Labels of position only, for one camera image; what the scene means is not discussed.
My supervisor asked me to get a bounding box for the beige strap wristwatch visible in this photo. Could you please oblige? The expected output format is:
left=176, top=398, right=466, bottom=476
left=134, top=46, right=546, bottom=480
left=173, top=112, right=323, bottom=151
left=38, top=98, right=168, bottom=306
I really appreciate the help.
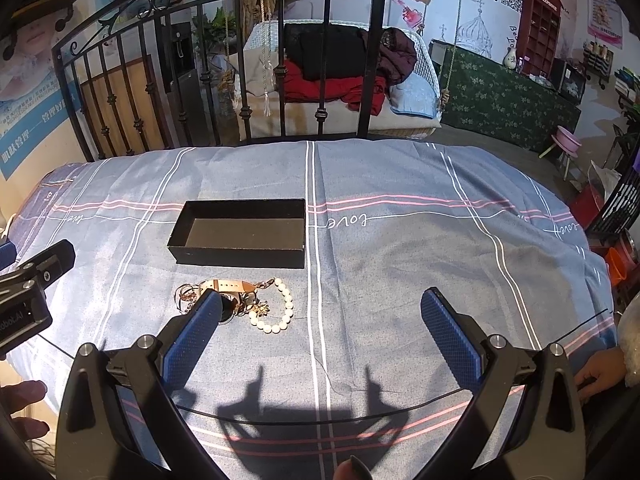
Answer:
left=198, top=278, right=257, bottom=323

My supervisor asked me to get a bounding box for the white pearl bracelet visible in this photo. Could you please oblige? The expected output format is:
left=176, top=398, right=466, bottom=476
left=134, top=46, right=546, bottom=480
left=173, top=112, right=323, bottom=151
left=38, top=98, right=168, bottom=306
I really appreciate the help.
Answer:
left=247, top=276, right=295, bottom=335

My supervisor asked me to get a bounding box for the black jewelry tray box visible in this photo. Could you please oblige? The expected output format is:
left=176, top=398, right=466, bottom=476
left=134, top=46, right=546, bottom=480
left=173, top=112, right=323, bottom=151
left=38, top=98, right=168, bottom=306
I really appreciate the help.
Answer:
left=167, top=198, right=307, bottom=269

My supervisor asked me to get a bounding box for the left human hand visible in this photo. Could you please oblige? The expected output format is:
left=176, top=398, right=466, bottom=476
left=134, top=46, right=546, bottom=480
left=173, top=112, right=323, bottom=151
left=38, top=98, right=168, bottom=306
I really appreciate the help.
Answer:
left=1, top=380, right=50, bottom=441

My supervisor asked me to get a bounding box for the right human hand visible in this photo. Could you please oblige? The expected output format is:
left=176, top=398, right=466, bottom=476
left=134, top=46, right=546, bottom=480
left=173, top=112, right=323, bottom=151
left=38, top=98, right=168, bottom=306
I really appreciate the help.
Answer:
left=575, top=347, right=627, bottom=403

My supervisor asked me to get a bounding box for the pink stool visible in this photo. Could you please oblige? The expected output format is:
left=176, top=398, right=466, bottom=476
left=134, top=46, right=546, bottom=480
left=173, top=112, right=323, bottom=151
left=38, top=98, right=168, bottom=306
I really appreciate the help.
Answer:
left=538, top=126, right=582, bottom=181

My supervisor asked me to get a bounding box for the white wicker swing chair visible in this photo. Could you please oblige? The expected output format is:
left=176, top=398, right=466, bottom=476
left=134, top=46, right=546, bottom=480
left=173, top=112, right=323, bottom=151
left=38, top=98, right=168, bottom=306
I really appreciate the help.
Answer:
left=231, top=20, right=442, bottom=141

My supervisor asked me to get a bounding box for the green patterned table cloth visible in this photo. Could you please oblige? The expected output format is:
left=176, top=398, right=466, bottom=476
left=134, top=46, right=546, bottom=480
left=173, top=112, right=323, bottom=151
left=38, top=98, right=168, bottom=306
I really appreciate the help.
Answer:
left=439, top=44, right=580, bottom=152

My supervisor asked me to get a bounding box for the red garment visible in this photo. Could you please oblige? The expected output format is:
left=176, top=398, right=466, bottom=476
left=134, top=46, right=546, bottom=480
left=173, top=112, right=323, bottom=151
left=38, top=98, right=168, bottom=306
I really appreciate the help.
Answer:
left=284, top=60, right=386, bottom=116

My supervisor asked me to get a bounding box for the black garment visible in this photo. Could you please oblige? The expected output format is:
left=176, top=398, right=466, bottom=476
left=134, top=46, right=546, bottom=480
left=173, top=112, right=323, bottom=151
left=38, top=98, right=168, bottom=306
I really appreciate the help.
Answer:
left=283, top=24, right=367, bottom=81

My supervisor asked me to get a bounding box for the white ceramic vase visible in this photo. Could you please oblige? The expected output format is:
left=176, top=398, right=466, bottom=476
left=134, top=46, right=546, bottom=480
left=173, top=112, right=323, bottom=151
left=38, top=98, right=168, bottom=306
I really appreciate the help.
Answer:
left=502, top=47, right=518, bottom=70

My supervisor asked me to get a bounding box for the dark maroon jacket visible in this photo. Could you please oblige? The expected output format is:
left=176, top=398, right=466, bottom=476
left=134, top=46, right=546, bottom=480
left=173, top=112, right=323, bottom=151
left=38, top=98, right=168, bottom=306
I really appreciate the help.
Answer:
left=376, top=27, right=416, bottom=87

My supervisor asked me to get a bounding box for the red phone booth cabinet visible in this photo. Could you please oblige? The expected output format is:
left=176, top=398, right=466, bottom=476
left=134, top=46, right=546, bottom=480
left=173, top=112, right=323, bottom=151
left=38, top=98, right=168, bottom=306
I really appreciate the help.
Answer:
left=516, top=0, right=562, bottom=77

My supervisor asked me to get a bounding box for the white tassel cord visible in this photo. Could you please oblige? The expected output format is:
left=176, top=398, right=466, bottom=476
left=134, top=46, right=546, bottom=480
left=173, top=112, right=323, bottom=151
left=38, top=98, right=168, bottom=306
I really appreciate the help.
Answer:
left=258, top=0, right=276, bottom=117

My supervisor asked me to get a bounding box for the black iron bed frame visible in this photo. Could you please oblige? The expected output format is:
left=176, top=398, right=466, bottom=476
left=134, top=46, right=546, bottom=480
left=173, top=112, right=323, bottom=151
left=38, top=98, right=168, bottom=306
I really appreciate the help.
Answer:
left=51, top=0, right=391, bottom=163

